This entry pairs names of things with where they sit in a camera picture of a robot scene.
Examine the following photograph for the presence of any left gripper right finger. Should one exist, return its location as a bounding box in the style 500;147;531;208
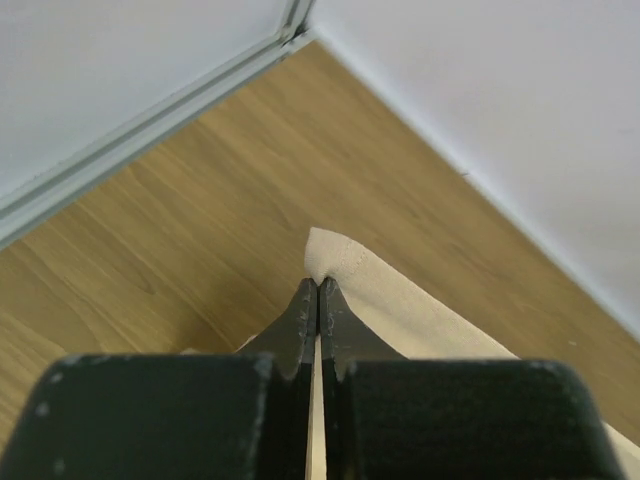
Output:
318;279;624;479

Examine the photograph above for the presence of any beige t shirt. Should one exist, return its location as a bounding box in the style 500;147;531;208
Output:
179;226;640;480

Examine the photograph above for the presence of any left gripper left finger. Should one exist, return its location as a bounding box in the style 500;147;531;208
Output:
1;279;318;479

